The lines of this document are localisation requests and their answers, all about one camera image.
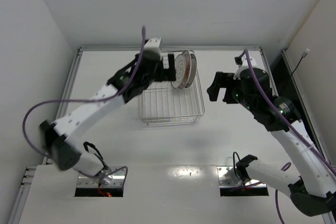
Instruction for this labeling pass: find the green rimmed plate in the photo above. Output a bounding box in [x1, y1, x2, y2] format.
[185, 54, 197, 88]

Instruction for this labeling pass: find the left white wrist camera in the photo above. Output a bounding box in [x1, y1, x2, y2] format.
[144, 37, 162, 56]

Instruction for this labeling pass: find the metal base plate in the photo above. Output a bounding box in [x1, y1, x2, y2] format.
[76, 166, 128, 189]
[217, 166, 267, 189]

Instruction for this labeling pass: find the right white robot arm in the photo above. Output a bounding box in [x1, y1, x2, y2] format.
[207, 68, 335, 217]

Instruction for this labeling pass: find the black wall cable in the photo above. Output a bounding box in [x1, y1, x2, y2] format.
[277, 48, 310, 96]

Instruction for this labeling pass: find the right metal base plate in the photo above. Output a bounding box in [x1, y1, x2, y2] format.
[217, 166, 267, 189]

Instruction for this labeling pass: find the orange sunburst plate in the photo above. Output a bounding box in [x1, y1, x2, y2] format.
[182, 50, 193, 88]

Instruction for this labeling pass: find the metal wire dish rack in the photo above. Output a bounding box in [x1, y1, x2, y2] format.
[138, 51, 205, 125]

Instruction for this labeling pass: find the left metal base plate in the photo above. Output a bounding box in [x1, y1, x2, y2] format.
[76, 166, 128, 189]

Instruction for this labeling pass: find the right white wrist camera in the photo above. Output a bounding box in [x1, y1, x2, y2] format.
[233, 52, 258, 80]

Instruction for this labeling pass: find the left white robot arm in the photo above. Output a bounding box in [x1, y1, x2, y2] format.
[39, 50, 175, 182]

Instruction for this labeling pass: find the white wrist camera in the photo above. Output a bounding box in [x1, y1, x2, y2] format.
[144, 37, 162, 56]
[233, 52, 258, 80]

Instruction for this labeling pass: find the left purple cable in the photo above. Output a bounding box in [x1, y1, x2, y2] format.
[22, 25, 146, 180]

